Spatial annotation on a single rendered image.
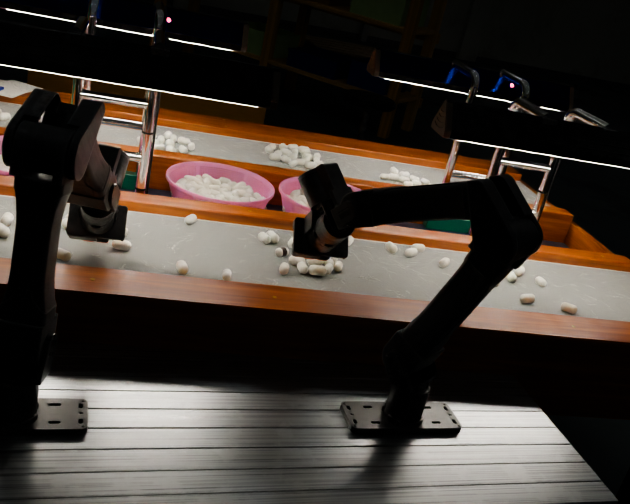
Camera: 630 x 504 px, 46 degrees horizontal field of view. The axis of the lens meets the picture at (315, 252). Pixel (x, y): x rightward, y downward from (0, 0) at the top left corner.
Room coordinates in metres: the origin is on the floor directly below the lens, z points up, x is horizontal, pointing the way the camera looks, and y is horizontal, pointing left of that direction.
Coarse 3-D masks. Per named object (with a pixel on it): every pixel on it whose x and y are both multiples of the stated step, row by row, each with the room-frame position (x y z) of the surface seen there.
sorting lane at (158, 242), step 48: (0, 240) 1.20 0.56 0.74; (144, 240) 1.34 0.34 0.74; (192, 240) 1.39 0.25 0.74; (240, 240) 1.45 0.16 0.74; (288, 240) 1.51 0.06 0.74; (336, 288) 1.33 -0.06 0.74; (384, 288) 1.38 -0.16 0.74; (432, 288) 1.43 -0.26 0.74; (528, 288) 1.56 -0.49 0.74; (576, 288) 1.62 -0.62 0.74; (624, 288) 1.70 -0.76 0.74
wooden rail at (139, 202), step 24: (0, 192) 1.39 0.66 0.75; (216, 216) 1.52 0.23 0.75; (240, 216) 1.53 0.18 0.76; (264, 216) 1.55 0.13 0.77; (288, 216) 1.59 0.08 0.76; (384, 240) 1.63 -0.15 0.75; (408, 240) 1.65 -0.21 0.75; (432, 240) 1.66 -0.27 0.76; (456, 240) 1.69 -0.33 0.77; (576, 264) 1.78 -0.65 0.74; (600, 264) 1.79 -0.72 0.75; (624, 264) 1.81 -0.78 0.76
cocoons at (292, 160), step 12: (0, 120) 1.85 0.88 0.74; (168, 132) 2.03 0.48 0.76; (156, 144) 1.90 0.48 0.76; (168, 144) 1.95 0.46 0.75; (192, 144) 1.97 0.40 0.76; (276, 156) 2.06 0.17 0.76; (312, 156) 2.14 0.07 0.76; (312, 168) 2.06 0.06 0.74; (396, 180) 2.14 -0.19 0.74; (408, 180) 2.13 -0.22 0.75; (420, 180) 2.17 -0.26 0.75
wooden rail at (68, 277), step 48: (0, 288) 1.01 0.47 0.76; (96, 288) 1.07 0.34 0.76; (144, 288) 1.10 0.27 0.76; (192, 288) 1.14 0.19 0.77; (240, 288) 1.18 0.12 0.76; (288, 288) 1.23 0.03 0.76; (96, 336) 1.05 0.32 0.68; (144, 336) 1.07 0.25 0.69; (192, 336) 1.10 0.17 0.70; (240, 336) 1.12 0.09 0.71; (288, 336) 1.14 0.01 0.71; (336, 336) 1.17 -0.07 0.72; (384, 336) 1.19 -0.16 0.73; (480, 336) 1.25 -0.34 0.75; (528, 336) 1.27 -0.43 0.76; (576, 336) 1.31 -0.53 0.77; (624, 336) 1.36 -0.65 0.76; (528, 384) 1.28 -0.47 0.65; (576, 384) 1.31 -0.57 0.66; (624, 384) 1.35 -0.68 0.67
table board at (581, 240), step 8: (536, 192) 2.39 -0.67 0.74; (576, 224) 2.14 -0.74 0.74; (568, 232) 2.13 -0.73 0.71; (576, 232) 2.10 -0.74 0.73; (584, 232) 2.08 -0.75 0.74; (568, 240) 2.12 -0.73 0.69; (576, 240) 2.09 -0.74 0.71; (584, 240) 2.05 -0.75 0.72; (592, 240) 2.02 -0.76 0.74; (576, 248) 2.07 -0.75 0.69; (584, 248) 2.04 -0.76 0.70; (592, 248) 2.01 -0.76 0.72; (600, 248) 1.98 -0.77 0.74
